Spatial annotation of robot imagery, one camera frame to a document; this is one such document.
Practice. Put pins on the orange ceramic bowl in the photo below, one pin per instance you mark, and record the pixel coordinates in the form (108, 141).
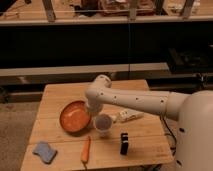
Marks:
(74, 117)

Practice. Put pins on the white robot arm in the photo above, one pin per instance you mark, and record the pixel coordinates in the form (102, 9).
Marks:
(193, 112)

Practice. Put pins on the white plastic bottle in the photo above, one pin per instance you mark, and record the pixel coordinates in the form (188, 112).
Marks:
(126, 115)

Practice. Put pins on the black binder clip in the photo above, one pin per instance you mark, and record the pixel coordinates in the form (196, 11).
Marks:
(124, 144)

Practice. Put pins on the wooden table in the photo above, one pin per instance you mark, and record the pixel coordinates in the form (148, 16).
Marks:
(148, 144)

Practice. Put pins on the orange carrot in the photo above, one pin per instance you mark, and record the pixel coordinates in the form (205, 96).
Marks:
(85, 150)

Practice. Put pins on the blue sponge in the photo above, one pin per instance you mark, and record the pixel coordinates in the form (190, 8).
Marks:
(45, 152)

